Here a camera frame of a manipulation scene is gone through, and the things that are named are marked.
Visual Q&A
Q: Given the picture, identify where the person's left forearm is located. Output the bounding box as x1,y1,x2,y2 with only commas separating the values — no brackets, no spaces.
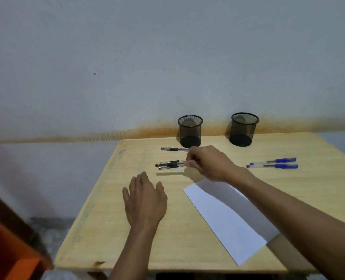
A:
108,224,159,280

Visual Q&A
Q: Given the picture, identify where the orange cabinet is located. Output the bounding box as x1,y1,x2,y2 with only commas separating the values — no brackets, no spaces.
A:
0,186,55,280

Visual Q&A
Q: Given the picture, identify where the person's right hand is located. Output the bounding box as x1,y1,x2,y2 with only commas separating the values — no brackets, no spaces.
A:
185,145,250,184

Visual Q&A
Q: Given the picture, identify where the blue gel pen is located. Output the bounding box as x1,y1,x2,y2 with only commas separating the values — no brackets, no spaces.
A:
250,157,297,165
246,164,299,169

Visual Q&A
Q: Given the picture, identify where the black mesh pen holder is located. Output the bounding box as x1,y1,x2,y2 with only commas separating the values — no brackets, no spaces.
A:
229,112,260,147
177,115,203,149

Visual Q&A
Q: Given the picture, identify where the person's left hand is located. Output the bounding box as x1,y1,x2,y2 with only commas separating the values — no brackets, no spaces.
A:
122,171,168,229

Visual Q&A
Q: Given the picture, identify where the white paper sheet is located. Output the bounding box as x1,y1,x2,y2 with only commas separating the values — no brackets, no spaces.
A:
183,178,280,267

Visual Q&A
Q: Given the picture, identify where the person's right forearm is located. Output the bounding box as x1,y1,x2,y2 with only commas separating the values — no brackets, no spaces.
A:
230,168,345,280

